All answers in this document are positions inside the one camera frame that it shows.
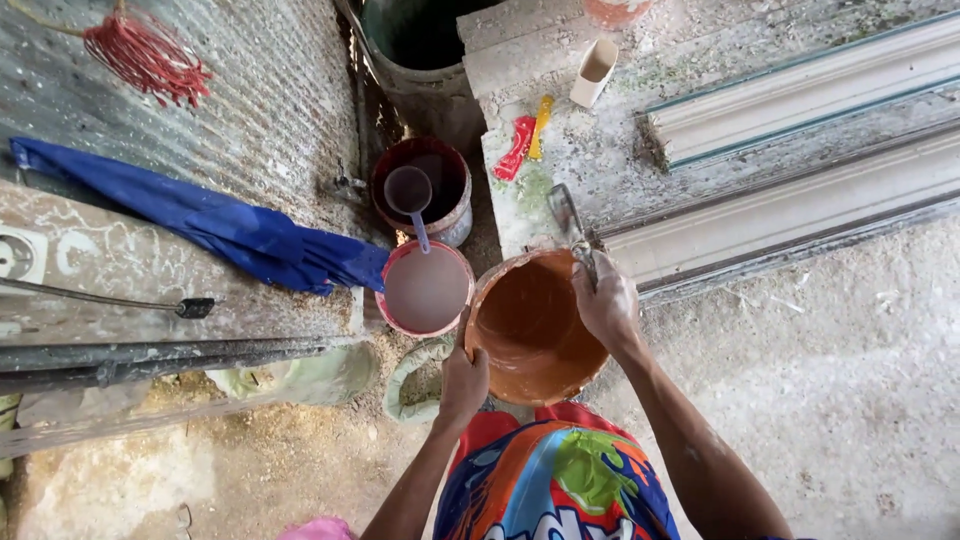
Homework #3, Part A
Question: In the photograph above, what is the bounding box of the person's right hand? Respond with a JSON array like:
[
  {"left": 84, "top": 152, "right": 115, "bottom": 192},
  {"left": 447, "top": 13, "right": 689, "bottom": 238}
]
[{"left": 570, "top": 249, "right": 642, "bottom": 356}]

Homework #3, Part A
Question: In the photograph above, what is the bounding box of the person's left hand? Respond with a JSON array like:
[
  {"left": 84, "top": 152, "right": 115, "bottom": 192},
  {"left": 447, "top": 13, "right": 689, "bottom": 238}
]
[{"left": 438, "top": 305, "right": 491, "bottom": 426}]

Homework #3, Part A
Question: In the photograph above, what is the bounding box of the metal scraper knife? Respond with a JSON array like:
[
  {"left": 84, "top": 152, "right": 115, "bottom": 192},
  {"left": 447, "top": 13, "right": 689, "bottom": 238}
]
[{"left": 546, "top": 183, "right": 600, "bottom": 292}]

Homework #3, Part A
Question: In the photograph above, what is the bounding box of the orange plastic mixing bowl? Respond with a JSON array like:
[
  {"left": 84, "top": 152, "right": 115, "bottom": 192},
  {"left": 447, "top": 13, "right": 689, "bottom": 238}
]
[{"left": 464, "top": 248, "right": 612, "bottom": 408}]

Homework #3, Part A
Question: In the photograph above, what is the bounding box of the red plastic tool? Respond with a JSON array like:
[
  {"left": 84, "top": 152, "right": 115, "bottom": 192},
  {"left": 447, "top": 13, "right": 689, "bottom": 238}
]
[{"left": 491, "top": 114, "right": 538, "bottom": 183}]

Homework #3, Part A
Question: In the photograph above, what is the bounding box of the yellow plastic tool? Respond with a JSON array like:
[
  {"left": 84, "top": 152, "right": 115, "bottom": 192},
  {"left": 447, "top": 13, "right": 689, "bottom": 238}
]
[{"left": 527, "top": 94, "right": 555, "bottom": 162}]

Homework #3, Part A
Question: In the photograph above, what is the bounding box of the red bucket of cloudy water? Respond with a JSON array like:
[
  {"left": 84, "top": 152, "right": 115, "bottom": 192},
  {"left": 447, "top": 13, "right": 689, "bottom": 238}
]
[{"left": 375, "top": 240, "right": 477, "bottom": 340}]

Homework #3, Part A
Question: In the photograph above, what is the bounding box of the dark red paint bucket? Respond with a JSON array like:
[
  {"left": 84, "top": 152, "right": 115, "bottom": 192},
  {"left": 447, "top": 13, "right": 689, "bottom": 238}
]
[{"left": 369, "top": 135, "right": 474, "bottom": 249}]

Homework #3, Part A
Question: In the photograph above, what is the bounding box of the purple plastic ladle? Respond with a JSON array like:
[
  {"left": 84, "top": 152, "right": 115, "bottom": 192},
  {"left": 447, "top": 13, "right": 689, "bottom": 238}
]
[{"left": 383, "top": 165, "right": 434, "bottom": 255}]

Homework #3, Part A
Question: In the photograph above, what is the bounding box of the open pale green sack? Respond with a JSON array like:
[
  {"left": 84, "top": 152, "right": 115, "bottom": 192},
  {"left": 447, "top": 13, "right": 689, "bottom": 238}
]
[{"left": 381, "top": 335, "right": 456, "bottom": 427}]

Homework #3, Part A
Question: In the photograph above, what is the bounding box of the colourful printed shirt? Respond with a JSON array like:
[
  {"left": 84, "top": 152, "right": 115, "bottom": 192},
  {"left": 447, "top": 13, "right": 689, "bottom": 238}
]
[{"left": 432, "top": 401, "right": 682, "bottom": 540}]

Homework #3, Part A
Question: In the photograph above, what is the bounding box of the cream plastic cup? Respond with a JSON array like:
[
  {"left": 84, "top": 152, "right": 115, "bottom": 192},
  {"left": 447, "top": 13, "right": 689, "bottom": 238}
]
[{"left": 568, "top": 38, "right": 620, "bottom": 110}]

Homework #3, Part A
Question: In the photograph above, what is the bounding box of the white plaster cornice moulding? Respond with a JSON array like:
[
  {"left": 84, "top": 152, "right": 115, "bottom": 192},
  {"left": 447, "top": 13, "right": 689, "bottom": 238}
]
[
  {"left": 643, "top": 9, "right": 960, "bottom": 172},
  {"left": 592, "top": 123, "right": 960, "bottom": 295}
]

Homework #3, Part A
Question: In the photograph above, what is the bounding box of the orange plastic container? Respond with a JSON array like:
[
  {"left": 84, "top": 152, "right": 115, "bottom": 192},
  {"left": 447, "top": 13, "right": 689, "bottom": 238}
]
[{"left": 582, "top": 0, "right": 655, "bottom": 32}]

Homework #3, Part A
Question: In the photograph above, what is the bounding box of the large dark green barrel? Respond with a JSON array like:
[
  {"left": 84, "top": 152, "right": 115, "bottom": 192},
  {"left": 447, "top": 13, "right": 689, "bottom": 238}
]
[{"left": 335, "top": 0, "right": 496, "bottom": 155}]

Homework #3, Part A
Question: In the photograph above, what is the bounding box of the blue folded cloth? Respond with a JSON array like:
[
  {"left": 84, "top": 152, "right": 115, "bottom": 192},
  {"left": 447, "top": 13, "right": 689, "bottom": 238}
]
[{"left": 9, "top": 136, "right": 391, "bottom": 297}]

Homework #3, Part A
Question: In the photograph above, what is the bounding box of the pink cloth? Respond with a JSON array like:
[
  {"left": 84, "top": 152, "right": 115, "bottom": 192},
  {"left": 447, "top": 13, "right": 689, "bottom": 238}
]
[{"left": 277, "top": 516, "right": 355, "bottom": 540}]

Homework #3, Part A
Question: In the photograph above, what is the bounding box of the thin metal rod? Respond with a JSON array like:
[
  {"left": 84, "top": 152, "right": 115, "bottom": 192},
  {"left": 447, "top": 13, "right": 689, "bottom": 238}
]
[{"left": 0, "top": 276, "right": 216, "bottom": 321}]

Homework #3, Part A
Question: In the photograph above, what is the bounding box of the red string tassel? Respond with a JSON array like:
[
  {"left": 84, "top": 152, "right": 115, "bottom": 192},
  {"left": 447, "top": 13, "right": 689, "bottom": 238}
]
[{"left": 6, "top": 0, "right": 215, "bottom": 109}]

